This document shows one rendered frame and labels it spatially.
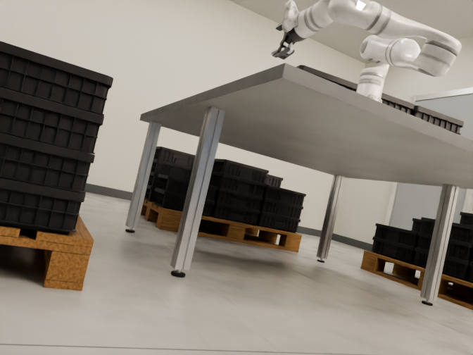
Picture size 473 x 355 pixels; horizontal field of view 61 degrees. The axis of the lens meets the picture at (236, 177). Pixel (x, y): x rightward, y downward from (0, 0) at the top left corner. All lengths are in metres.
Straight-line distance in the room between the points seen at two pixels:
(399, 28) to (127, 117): 4.08
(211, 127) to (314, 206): 4.70
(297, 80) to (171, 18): 4.34
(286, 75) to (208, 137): 0.59
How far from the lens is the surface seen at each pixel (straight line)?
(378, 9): 1.18
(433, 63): 1.26
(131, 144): 4.96
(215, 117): 1.56
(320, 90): 1.10
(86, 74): 1.18
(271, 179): 3.71
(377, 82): 1.60
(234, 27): 5.63
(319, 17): 1.20
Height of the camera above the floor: 0.35
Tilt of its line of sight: 2 degrees up
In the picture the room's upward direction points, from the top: 13 degrees clockwise
